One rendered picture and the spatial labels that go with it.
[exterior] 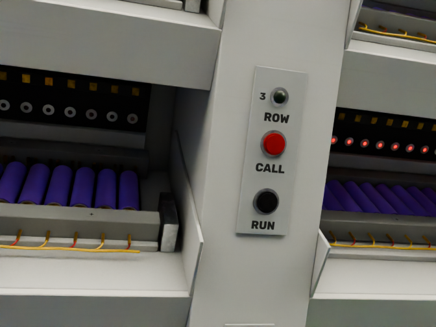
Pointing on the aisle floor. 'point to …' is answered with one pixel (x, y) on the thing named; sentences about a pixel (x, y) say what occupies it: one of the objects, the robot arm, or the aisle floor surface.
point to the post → (229, 189)
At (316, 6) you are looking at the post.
